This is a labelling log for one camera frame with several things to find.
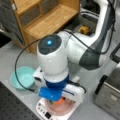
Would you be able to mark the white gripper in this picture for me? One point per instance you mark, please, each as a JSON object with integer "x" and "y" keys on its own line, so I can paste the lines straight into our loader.
{"x": 74, "y": 93}

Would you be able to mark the orange toy carrot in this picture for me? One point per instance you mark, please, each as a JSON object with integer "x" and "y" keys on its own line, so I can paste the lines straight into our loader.
{"x": 59, "y": 102}

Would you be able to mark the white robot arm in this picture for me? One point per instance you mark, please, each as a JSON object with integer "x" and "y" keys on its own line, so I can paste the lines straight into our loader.
{"x": 54, "y": 51}

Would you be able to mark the pink frying pan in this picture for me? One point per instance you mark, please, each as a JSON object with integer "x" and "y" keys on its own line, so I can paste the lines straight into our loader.
{"x": 66, "y": 106}

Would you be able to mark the white induction cooker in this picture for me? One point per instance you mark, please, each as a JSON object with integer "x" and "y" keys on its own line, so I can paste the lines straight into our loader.
{"x": 46, "y": 114}

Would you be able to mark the stainless toaster oven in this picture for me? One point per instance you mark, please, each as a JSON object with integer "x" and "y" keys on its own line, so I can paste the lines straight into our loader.
{"x": 108, "y": 89}

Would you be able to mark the teal bowl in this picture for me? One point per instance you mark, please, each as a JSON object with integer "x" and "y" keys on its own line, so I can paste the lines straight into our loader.
{"x": 22, "y": 78}

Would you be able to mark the yellow toy vegetable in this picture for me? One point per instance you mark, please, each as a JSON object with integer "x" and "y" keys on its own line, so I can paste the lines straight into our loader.
{"x": 84, "y": 30}

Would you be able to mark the grey metal drawer bin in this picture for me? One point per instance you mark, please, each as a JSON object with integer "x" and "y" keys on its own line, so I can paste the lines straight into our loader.
{"x": 90, "y": 22}

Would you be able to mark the wooden shelf cabinet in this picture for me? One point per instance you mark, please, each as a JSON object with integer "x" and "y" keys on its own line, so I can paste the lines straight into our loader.
{"x": 38, "y": 18}

